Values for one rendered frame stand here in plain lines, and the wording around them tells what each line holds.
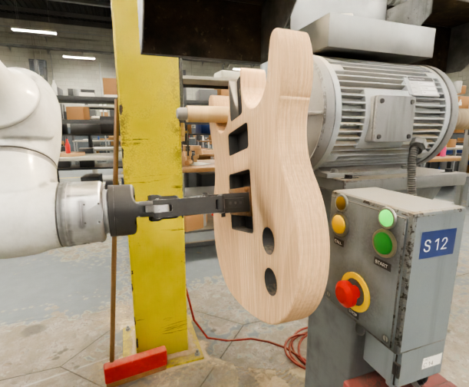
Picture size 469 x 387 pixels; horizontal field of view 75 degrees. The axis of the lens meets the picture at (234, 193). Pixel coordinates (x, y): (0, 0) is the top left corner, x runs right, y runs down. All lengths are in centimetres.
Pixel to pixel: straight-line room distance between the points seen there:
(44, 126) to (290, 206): 36
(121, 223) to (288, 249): 23
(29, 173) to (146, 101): 107
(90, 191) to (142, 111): 107
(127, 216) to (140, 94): 109
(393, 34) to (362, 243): 47
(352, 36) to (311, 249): 48
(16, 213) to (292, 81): 37
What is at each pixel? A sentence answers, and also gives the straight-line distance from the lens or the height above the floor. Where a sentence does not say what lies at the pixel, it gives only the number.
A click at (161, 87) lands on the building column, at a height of 141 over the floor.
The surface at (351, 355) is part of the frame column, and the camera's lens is 90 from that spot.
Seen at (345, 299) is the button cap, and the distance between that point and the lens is 50.
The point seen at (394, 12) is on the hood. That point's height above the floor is 152.
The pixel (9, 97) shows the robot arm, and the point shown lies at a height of 126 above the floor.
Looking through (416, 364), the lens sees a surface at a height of 71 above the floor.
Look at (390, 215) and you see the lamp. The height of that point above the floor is 111.
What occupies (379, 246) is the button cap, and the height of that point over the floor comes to 106.
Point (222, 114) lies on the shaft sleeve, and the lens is 62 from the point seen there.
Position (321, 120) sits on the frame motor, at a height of 124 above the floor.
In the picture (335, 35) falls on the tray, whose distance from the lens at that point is 69.
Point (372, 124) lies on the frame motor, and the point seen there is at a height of 123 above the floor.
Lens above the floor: 122
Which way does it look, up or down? 12 degrees down
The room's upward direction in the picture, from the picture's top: straight up
